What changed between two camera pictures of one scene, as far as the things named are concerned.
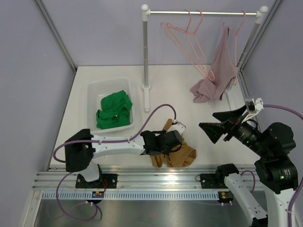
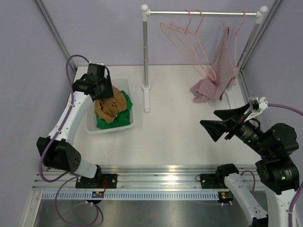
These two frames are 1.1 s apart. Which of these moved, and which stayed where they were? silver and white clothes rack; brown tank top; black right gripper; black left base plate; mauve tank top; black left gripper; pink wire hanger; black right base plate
Moved: brown tank top; black left gripper
Stayed: black right base plate; black left base plate; pink wire hanger; silver and white clothes rack; mauve tank top; black right gripper
